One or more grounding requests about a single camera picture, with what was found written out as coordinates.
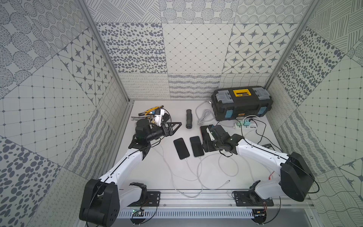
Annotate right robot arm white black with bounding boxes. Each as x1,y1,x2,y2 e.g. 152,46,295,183
200,125,315,205

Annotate silver wrench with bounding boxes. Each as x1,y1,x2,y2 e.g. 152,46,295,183
130,115,153,121

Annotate blue case phone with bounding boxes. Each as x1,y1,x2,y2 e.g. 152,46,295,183
174,138,190,160

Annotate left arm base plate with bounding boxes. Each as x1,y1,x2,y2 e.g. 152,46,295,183
128,190,161,207

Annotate white power strip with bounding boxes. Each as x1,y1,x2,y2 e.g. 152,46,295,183
234,123,257,133

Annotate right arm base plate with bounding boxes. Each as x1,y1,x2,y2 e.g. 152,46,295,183
232,191,274,207

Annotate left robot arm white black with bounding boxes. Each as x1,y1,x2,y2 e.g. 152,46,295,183
79,119,182,227

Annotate yellow black pliers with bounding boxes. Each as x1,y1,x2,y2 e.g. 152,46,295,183
138,106,164,116

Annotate green case phone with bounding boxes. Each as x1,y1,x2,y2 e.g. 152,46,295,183
190,136,204,158

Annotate black toolbox yellow handle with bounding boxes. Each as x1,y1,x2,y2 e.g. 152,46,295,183
211,86,273,121

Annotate coiled grey power cord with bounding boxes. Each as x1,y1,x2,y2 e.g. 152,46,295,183
195,100,216,126

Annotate white charging cable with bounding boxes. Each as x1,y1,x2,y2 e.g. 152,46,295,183
158,141,204,198
184,154,205,182
197,151,240,191

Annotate green charger plug right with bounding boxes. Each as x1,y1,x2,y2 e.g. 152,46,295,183
244,119,251,127

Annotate aluminium front rail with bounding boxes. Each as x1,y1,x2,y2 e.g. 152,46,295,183
82,189,315,210

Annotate black ribbed cylinder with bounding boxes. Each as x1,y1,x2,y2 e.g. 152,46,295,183
186,109,192,129

